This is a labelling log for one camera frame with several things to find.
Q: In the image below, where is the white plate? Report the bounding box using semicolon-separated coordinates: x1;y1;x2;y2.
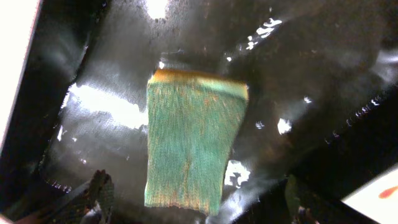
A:
342;164;398;223

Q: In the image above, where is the green yellow sponge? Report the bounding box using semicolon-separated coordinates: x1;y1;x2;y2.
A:
144;69;249;215

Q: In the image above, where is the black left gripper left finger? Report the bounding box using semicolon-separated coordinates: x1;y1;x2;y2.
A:
13;170;114;223

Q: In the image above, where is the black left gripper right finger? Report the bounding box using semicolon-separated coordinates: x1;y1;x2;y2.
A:
285;174;320;224

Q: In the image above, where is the black plastic tray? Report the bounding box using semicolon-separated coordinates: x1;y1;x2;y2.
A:
1;0;397;223

